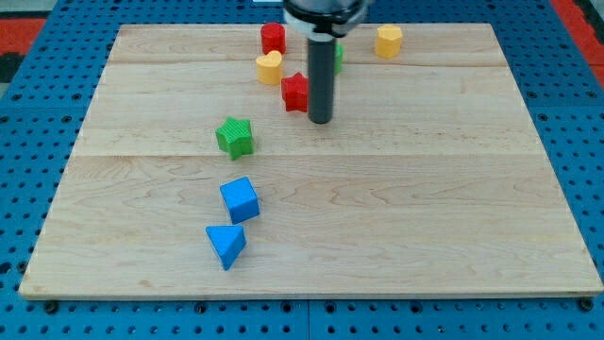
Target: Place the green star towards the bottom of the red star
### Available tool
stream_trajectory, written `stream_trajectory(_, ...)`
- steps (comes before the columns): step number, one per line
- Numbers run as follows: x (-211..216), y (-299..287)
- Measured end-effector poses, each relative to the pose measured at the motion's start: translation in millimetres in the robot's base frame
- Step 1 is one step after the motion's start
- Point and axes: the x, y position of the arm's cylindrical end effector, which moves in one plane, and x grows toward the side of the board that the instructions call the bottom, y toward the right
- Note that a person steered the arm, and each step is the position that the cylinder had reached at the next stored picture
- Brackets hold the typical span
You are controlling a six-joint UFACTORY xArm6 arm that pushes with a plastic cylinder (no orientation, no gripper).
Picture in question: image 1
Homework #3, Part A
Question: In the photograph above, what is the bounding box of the red cylinder block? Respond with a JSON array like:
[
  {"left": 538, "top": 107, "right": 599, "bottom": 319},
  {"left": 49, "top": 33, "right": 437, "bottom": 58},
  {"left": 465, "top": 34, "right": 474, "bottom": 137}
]
[{"left": 260, "top": 22, "right": 287, "bottom": 55}]

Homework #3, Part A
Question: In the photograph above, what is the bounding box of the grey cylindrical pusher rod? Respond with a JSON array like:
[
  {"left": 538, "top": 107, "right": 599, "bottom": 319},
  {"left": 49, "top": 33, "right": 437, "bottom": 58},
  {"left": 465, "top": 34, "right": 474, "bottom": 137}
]
[{"left": 307, "top": 34, "right": 336, "bottom": 124}]

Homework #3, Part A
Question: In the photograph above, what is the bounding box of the blue triangle block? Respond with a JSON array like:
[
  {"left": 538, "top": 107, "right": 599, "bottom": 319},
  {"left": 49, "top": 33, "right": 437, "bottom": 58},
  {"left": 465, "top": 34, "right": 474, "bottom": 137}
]
[{"left": 206, "top": 225, "right": 246, "bottom": 271}]

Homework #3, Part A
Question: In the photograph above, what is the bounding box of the green star block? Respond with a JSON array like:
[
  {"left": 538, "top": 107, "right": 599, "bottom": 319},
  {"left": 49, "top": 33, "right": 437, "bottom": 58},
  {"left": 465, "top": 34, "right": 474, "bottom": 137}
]
[{"left": 215, "top": 116, "right": 254, "bottom": 161}]

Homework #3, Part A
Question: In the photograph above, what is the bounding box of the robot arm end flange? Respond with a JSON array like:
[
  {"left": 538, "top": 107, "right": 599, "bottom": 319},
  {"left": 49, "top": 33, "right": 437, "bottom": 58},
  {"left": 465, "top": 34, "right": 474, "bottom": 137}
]
[{"left": 282, "top": 0, "right": 374, "bottom": 42}]

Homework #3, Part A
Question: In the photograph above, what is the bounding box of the yellow hexagon block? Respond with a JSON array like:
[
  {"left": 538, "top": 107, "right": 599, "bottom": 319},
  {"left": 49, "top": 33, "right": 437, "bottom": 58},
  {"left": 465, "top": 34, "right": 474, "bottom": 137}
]
[{"left": 374, "top": 24, "right": 403, "bottom": 59}]

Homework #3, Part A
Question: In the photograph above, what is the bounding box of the blue cube block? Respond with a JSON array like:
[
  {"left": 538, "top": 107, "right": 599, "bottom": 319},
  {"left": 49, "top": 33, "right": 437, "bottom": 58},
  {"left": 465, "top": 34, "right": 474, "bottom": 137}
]
[{"left": 219, "top": 177, "right": 260, "bottom": 224}]

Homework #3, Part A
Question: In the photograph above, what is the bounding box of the wooden board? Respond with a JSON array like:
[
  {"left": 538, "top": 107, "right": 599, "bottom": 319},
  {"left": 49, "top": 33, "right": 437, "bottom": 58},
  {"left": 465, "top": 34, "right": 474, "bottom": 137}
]
[{"left": 20, "top": 24, "right": 603, "bottom": 300}]

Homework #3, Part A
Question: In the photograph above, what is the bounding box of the red star block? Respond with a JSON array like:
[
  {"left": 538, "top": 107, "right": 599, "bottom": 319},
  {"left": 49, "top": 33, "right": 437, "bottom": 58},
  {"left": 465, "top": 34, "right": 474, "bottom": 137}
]
[{"left": 281, "top": 72, "right": 308, "bottom": 112}]

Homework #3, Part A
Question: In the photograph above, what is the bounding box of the green block behind rod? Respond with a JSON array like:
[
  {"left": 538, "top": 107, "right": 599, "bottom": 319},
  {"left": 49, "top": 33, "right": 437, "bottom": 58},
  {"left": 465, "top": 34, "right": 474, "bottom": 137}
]
[{"left": 334, "top": 42, "right": 344, "bottom": 75}]

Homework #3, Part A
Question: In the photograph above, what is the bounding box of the yellow heart block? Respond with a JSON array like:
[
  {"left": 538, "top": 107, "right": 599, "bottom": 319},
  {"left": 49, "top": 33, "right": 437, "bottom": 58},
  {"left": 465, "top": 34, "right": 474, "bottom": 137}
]
[{"left": 255, "top": 50, "right": 283, "bottom": 85}]

